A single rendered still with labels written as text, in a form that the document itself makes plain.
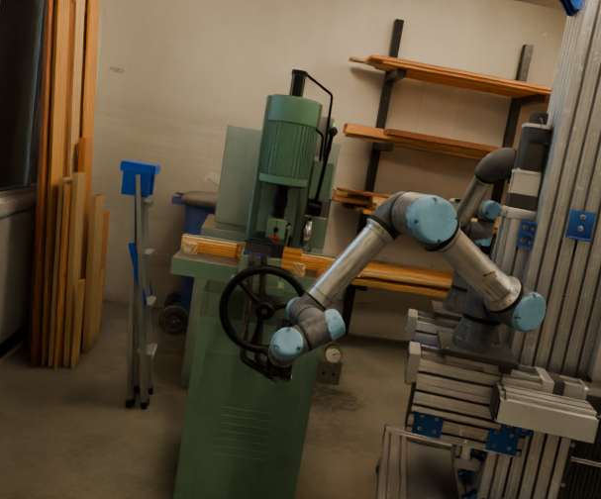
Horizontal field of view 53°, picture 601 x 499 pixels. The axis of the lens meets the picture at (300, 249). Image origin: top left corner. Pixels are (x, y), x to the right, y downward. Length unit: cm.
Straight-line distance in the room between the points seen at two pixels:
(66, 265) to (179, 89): 176
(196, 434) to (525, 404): 113
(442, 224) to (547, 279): 63
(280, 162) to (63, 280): 162
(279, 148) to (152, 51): 264
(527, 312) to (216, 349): 104
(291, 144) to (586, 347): 118
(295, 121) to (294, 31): 256
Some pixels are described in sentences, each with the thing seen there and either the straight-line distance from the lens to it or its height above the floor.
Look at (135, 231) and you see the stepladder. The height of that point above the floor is 85.
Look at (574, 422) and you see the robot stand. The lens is 189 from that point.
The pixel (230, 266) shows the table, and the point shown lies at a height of 90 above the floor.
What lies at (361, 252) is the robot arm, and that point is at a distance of 163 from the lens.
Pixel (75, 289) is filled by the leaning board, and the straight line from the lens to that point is 346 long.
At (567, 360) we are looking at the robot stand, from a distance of 216.
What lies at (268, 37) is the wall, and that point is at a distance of 463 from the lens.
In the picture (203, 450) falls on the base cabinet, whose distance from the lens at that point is 231.
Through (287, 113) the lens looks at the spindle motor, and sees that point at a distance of 213.
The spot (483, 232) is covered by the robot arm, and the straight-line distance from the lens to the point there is 266.
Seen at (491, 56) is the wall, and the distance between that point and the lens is 496.
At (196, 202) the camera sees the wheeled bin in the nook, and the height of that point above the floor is 92.
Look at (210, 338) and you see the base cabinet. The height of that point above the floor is 63.
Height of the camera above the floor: 130
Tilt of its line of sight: 8 degrees down
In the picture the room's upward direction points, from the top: 9 degrees clockwise
